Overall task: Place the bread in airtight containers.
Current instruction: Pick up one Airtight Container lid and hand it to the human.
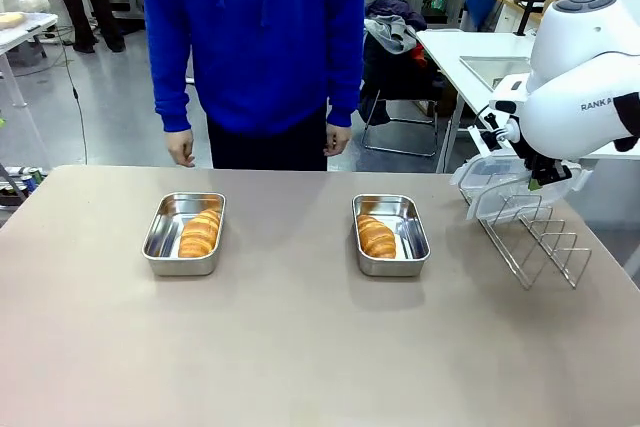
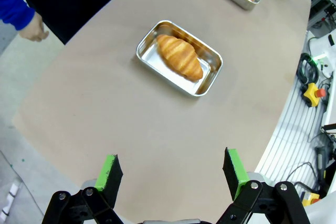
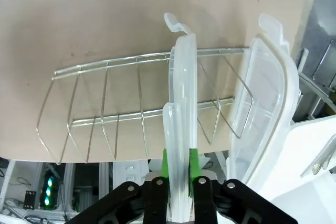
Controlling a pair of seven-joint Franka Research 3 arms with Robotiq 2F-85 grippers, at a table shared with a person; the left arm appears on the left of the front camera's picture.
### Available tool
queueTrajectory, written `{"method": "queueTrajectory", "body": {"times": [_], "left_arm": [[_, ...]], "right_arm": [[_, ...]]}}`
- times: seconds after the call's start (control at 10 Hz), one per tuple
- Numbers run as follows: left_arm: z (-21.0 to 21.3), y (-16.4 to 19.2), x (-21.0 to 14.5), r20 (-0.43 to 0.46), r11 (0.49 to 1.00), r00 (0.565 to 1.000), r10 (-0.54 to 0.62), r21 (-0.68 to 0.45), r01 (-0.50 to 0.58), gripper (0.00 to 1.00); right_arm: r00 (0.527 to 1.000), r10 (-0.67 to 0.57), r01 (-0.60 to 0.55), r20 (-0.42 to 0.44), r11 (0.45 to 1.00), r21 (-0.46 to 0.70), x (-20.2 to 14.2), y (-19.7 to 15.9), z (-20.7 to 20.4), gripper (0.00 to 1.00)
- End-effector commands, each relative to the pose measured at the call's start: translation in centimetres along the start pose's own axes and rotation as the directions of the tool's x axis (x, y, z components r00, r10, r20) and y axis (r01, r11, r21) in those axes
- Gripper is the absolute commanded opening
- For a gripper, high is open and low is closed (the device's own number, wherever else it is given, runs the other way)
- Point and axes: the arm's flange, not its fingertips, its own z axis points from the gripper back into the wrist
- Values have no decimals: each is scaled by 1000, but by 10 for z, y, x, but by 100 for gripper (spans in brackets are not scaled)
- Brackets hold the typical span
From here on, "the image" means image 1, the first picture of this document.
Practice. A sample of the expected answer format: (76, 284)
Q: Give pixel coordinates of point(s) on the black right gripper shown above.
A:
(532, 157)

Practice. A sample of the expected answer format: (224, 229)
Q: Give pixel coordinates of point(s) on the large clear plastic lid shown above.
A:
(505, 187)

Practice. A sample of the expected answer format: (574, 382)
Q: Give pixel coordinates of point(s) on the person's left forearm blue sleeve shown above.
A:
(345, 87)

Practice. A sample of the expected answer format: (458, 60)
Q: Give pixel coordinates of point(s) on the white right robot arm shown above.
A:
(575, 112)

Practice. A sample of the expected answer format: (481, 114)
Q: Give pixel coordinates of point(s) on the person's right forearm blue sleeve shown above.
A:
(170, 92)

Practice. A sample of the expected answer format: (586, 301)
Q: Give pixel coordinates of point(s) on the steel tray, bread at left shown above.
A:
(410, 242)

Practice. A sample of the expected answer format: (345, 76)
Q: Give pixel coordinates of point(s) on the steel tray, bread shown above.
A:
(162, 237)
(410, 242)

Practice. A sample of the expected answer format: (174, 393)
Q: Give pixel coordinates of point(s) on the golden bread loaf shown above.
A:
(376, 237)
(200, 234)

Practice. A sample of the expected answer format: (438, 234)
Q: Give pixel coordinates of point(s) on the steel tray, bread at right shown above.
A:
(162, 237)

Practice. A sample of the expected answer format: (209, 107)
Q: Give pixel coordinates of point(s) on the person's left hand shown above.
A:
(340, 139)

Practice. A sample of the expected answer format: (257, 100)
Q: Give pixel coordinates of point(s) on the person's right hand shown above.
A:
(180, 147)

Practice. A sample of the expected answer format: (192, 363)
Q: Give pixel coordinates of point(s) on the small clear plastic lid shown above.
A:
(480, 172)

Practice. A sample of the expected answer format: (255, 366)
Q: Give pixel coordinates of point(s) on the flat metal tray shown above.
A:
(495, 69)

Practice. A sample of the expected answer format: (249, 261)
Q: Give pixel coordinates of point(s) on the large white work table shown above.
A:
(445, 47)

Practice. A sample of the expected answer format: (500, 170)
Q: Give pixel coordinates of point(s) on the black jacket on chair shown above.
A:
(395, 72)

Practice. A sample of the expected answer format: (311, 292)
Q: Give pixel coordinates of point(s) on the grey clothes pile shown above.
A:
(392, 29)

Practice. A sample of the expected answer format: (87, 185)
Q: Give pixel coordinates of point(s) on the person's black trousers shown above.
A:
(265, 147)

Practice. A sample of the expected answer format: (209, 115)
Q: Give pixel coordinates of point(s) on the blue hoodie torso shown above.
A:
(250, 27)

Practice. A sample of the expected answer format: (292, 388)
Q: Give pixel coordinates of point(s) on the drink cans cluster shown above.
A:
(25, 182)

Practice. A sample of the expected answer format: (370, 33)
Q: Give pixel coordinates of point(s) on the small white side table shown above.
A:
(25, 29)

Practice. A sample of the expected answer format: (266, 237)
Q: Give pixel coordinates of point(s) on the beige object on table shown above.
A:
(11, 19)

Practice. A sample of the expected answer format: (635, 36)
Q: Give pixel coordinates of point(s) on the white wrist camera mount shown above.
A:
(510, 92)

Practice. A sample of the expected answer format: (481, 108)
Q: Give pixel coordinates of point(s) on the chrome chair frame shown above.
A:
(400, 149)

